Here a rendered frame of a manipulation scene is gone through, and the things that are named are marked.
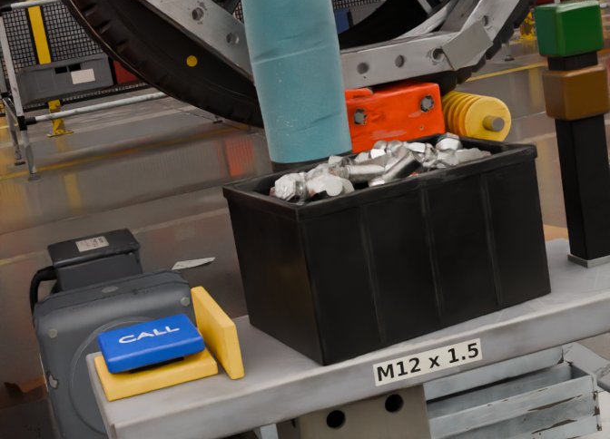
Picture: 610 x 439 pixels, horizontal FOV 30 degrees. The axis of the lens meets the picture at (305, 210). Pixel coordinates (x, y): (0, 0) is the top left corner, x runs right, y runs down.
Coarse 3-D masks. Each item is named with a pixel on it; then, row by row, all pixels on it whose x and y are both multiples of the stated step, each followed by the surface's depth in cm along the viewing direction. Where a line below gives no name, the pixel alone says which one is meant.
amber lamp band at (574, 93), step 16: (544, 80) 91; (560, 80) 88; (576, 80) 88; (592, 80) 88; (544, 96) 91; (560, 96) 89; (576, 96) 88; (592, 96) 88; (608, 96) 89; (560, 112) 89; (576, 112) 88; (592, 112) 89
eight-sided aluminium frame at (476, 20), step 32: (160, 0) 117; (192, 0) 118; (480, 0) 127; (512, 0) 128; (192, 32) 119; (224, 32) 120; (448, 32) 129; (480, 32) 128; (352, 64) 124; (384, 64) 125; (416, 64) 126; (448, 64) 128
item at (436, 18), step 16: (240, 0) 130; (400, 0) 152; (416, 0) 136; (432, 0) 138; (448, 0) 136; (192, 16) 127; (368, 16) 156; (384, 16) 150; (400, 16) 145; (416, 16) 140; (432, 16) 135; (352, 32) 152; (368, 32) 147; (384, 32) 141; (400, 32) 136; (416, 32) 135
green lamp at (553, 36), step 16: (576, 0) 90; (592, 0) 88; (544, 16) 88; (560, 16) 87; (576, 16) 87; (592, 16) 87; (544, 32) 89; (560, 32) 87; (576, 32) 87; (592, 32) 88; (544, 48) 90; (560, 48) 87; (576, 48) 87; (592, 48) 88
